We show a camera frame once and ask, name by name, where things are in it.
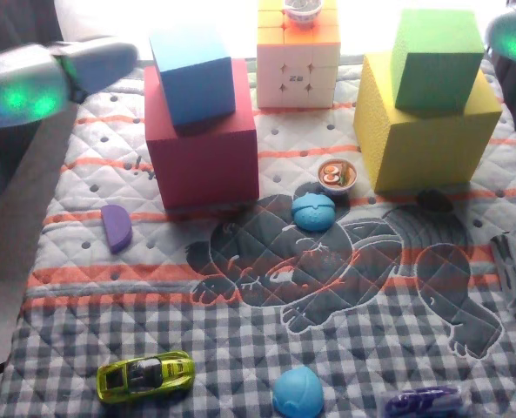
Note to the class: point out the green foam block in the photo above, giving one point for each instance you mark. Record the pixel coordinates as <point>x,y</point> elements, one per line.
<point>436,74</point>

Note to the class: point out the large red foam block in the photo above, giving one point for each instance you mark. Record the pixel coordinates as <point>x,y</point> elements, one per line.
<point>205,170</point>

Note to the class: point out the toy ramen bowl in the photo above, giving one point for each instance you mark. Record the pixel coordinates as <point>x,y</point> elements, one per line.
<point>337,176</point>

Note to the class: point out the purple toy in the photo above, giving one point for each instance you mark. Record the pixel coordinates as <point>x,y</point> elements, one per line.
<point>423,401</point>

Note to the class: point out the blue lobed toy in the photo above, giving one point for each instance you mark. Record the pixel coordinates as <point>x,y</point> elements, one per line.
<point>313,213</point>

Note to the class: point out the large yellow foam block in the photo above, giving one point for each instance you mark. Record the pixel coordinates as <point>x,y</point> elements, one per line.
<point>431,152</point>

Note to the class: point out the green toy car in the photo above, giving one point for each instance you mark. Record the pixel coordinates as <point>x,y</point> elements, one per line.
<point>149,374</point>

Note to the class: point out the blue foam block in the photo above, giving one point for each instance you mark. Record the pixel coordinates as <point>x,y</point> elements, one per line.
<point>196,82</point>

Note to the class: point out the blue half-sphere toy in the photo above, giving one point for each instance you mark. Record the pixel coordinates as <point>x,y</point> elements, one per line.
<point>296,394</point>

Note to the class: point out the grey bar toy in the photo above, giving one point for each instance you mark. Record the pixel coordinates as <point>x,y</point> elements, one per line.
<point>511,274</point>

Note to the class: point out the grey quilt with bear print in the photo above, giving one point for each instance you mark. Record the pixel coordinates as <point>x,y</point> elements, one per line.
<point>257,322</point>

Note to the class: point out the purple half-disc block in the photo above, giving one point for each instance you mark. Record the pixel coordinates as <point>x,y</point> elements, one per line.
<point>116,228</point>

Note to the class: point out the toy rice bowl with spoon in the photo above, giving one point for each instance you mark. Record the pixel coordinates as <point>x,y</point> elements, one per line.
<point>303,15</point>

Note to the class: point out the large puzzle cube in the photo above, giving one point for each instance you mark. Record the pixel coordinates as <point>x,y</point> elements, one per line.
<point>296,74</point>

